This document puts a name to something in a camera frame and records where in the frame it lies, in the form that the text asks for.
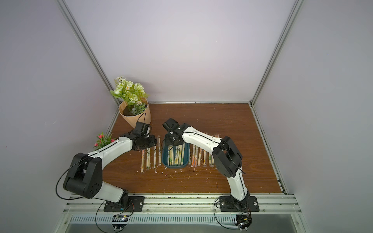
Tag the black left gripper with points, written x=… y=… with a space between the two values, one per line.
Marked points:
x=153 y=141

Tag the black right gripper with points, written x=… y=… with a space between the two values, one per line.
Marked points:
x=174 y=140

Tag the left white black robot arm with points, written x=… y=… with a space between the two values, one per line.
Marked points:
x=85 y=176

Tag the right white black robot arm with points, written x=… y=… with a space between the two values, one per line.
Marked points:
x=227 y=157

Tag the teal plastic storage box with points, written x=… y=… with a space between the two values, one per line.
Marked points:
x=186 y=156

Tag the wrapped chopsticks pile in box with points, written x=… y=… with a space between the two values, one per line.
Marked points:
x=175 y=155

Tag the large beige ribbed flower pot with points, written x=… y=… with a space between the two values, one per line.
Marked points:
x=144 y=117

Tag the pink flowered small plant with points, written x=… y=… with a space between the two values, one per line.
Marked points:
x=103 y=140

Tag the white green artificial flowers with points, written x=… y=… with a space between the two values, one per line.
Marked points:
x=133 y=94

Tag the left small circuit board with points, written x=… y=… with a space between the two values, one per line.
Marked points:
x=119 y=222

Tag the small circuit board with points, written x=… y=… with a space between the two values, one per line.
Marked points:
x=119 y=222
x=244 y=221

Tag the right small circuit board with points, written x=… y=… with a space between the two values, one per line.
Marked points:
x=244 y=221

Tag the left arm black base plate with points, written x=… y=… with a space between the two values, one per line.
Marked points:
x=134 y=204

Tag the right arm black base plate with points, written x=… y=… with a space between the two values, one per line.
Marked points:
x=230 y=204

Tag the aluminium front rail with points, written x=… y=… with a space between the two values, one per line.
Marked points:
x=189 y=203

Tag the white slotted cable duct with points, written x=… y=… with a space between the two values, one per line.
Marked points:
x=158 y=219

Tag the aluminium corner frame post right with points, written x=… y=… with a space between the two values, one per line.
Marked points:
x=277 y=50

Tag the aluminium corner frame post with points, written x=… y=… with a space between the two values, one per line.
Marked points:
x=66 y=12
x=277 y=50

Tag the aluminium corner frame post left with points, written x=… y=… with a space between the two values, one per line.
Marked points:
x=66 y=12

